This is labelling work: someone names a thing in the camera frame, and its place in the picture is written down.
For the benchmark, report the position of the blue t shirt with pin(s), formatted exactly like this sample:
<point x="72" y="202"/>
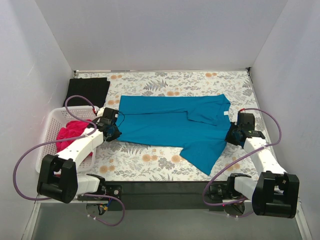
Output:
<point x="196" y="124"/>

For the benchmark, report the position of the white plastic laundry basket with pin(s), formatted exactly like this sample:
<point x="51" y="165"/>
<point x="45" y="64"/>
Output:
<point x="57" y="119"/>

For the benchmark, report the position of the floral patterned tablecloth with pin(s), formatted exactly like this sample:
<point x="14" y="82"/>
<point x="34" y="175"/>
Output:
<point x="122" y="161"/>

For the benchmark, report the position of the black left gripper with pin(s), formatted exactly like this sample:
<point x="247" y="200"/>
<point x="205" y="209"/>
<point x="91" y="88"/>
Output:
<point x="114" y="133"/>

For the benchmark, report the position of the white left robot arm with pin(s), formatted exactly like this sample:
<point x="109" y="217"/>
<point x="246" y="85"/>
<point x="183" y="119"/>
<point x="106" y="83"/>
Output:
<point x="58" y="176"/>

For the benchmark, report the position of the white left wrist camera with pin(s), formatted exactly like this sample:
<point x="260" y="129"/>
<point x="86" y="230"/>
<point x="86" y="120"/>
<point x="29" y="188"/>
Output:
<point x="99" y="111"/>

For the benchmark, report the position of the aluminium frame rail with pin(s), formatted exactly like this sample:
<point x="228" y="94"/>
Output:
<point x="302" y="223"/>

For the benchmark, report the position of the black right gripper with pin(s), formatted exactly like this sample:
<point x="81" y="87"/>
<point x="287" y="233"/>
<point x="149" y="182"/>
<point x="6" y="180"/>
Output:
<point x="231" y="136"/>

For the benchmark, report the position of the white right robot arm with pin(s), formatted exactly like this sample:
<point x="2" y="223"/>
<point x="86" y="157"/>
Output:
<point x="275" y="193"/>

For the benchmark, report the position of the crumpled pink t shirt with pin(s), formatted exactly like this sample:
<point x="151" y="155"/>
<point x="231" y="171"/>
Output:
<point x="72" y="129"/>

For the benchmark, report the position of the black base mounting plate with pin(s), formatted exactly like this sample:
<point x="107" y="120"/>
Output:
<point x="168" y="195"/>

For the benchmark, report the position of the folded black t shirt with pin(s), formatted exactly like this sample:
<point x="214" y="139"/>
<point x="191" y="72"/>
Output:
<point x="94" y="89"/>

